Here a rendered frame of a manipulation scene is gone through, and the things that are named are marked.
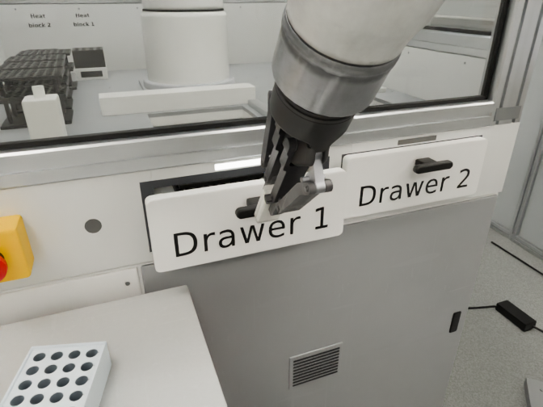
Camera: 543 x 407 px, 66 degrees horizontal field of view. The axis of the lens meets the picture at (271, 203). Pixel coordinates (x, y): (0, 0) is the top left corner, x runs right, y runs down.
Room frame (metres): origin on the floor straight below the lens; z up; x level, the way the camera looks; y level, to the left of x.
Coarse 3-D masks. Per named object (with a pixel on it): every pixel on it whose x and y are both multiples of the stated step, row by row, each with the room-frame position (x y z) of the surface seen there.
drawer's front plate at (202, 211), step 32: (192, 192) 0.50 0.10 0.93; (224, 192) 0.51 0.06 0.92; (256, 192) 0.53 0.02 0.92; (160, 224) 0.48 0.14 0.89; (192, 224) 0.49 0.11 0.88; (224, 224) 0.51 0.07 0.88; (256, 224) 0.53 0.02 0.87; (288, 224) 0.54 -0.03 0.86; (160, 256) 0.48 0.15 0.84; (192, 256) 0.49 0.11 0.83; (224, 256) 0.51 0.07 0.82
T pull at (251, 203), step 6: (252, 198) 0.52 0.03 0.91; (258, 198) 0.52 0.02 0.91; (246, 204) 0.52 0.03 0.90; (252, 204) 0.50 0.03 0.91; (240, 210) 0.48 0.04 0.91; (246, 210) 0.48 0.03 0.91; (252, 210) 0.49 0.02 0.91; (240, 216) 0.48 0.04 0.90; (246, 216) 0.48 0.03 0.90; (252, 216) 0.49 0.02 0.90
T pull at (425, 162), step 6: (420, 162) 0.66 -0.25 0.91; (426, 162) 0.65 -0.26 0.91; (432, 162) 0.65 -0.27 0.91; (438, 162) 0.65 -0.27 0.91; (444, 162) 0.65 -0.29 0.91; (450, 162) 0.66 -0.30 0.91; (414, 168) 0.64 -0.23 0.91; (420, 168) 0.63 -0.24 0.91; (426, 168) 0.64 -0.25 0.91; (432, 168) 0.64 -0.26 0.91; (438, 168) 0.65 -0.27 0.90; (444, 168) 0.65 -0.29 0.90; (450, 168) 0.66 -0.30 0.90
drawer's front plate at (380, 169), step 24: (432, 144) 0.70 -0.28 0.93; (456, 144) 0.70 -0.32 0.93; (480, 144) 0.72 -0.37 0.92; (360, 168) 0.64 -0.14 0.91; (384, 168) 0.65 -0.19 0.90; (408, 168) 0.67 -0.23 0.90; (456, 168) 0.71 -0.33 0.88; (480, 168) 0.73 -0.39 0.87; (384, 192) 0.65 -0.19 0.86; (456, 192) 0.71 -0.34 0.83
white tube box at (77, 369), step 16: (32, 352) 0.35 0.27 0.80; (48, 352) 0.35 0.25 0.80; (64, 352) 0.35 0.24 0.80; (80, 352) 0.36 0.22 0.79; (96, 352) 0.36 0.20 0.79; (32, 368) 0.33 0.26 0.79; (48, 368) 0.33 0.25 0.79; (64, 368) 0.33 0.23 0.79; (80, 368) 0.33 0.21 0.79; (96, 368) 0.33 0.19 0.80; (16, 384) 0.31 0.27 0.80; (32, 384) 0.31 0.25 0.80; (48, 384) 0.32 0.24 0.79; (64, 384) 0.32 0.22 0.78; (80, 384) 0.32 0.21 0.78; (96, 384) 0.32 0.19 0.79; (16, 400) 0.30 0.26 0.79; (32, 400) 0.29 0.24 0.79; (48, 400) 0.29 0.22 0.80; (64, 400) 0.29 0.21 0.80; (80, 400) 0.29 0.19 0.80; (96, 400) 0.31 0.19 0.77
